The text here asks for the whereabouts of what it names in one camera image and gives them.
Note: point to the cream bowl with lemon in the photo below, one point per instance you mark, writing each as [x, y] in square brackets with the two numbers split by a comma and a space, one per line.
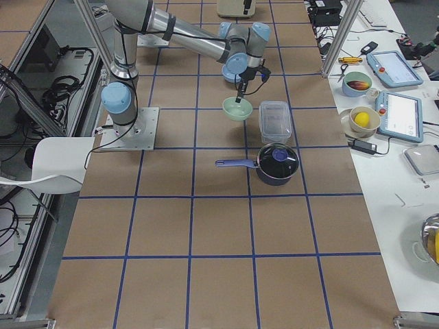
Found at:
[360, 122]

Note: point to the aluminium frame post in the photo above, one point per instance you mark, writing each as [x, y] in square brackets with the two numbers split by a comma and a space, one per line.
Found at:
[350, 14]

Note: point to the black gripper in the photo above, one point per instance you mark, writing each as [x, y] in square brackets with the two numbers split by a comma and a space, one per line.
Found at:
[247, 74]

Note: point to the lower teach pendant tablet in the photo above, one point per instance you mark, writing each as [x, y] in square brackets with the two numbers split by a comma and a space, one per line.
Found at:
[401, 116]

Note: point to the steel mixing bowl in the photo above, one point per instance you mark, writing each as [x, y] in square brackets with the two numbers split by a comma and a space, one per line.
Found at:
[429, 237]

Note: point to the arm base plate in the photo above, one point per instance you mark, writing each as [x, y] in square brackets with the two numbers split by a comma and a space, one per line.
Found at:
[140, 137]
[151, 41]

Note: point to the black power adapter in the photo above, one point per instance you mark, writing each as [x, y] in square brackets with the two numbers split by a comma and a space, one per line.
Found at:
[363, 146]

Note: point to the teach pendant tablet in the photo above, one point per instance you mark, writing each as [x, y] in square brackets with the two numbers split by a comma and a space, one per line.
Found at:
[393, 69]
[401, 116]

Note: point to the green bowl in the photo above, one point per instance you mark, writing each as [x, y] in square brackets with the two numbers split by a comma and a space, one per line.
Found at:
[237, 111]

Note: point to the clear plastic container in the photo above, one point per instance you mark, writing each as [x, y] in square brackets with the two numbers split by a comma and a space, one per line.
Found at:
[275, 122]

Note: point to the black scissors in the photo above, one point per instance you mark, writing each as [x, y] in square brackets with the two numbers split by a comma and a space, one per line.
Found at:
[343, 69]

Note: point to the black car key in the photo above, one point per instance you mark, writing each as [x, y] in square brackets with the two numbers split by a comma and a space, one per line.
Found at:
[371, 46]

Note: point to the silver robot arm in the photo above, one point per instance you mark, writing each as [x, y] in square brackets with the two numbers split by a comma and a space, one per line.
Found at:
[132, 18]
[244, 54]

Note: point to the blue saucepan with lid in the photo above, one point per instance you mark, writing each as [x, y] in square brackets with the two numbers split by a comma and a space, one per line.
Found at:
[275, 164]

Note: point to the cream silver toaster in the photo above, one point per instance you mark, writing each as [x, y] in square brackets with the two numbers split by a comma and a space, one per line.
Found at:
[236, 8]

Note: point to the blue bowl with fruit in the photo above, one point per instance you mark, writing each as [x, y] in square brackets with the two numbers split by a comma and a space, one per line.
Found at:
[355, 84]

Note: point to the white chair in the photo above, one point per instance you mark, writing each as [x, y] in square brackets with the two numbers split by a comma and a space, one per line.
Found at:
[58, 166]

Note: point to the white kitchen scale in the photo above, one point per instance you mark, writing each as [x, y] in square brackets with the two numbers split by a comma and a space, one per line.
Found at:
[423, 159]

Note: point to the upper teach pendant tablet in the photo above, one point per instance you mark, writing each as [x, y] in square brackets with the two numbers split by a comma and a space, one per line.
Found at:
[393, 69]

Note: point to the yellow screwdriver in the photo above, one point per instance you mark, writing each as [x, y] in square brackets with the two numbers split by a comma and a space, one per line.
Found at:
[350, 60]

